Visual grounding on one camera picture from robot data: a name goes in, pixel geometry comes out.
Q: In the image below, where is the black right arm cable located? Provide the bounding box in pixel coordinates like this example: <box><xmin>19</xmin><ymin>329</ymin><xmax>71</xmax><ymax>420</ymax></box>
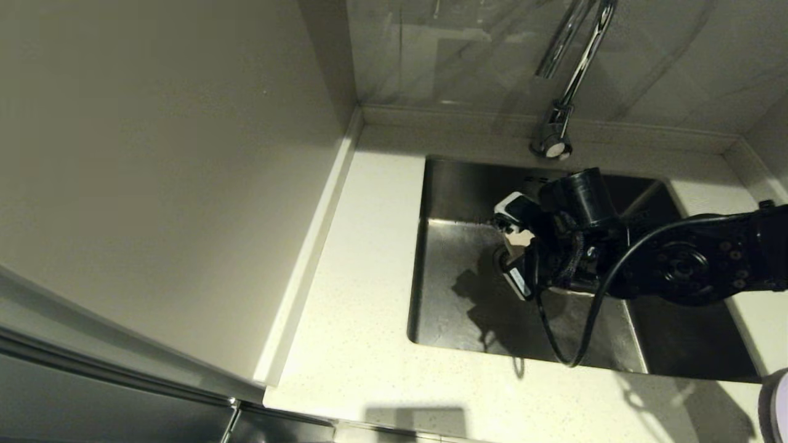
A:
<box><xmin>533</xmin><ymin>214</ymin><xmax>761</xmax><ymax>369</ymax></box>

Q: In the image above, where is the purple round plate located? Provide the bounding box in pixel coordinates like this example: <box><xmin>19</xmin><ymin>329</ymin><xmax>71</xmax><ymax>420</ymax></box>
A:
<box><xmin>758</xmin><ymin>368</ymin><xmax>788</xmax><ymax>443</ymax></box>

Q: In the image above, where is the tall beige cabinet side panel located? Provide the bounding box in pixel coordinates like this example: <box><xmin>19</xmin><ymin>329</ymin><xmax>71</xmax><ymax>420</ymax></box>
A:
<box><xmin>0</xmin><ymin>0</ymin><xmax>361</xmax><ymax>388</ymax></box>

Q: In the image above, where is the stainless steel sink basin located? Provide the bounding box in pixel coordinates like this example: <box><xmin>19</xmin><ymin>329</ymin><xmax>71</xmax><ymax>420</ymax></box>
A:
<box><xmin>406</xmin><ymin>154</ymin><xmax>761</xmax><ymax>382</ymax></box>

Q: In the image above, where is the chrome gooseneck faucet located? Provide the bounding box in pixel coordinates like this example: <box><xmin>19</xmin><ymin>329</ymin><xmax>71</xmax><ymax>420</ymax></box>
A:
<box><xmin>529</xmin><ymin>0</ymin><xmax>618</xmax><ymax>162</ymax></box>

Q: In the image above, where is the grey glossy cabinet door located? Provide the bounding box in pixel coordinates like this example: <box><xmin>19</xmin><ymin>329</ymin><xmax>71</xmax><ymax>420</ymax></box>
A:
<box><xmin>0</xmin><ymin>255</ymin><xmax>336</xmax><ymax>443</ymax></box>

